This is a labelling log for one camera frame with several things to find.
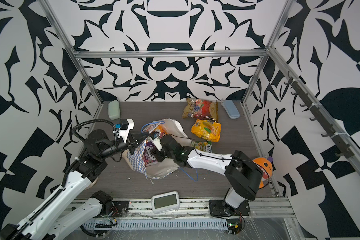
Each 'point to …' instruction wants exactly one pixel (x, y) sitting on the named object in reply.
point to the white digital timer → (165, 202)
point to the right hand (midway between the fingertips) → (153, 148)
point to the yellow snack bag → (208, 130)
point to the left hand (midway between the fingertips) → (148, 130)
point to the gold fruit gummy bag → (200, 108)
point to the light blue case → (231, 109)
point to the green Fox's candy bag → (206, 146)
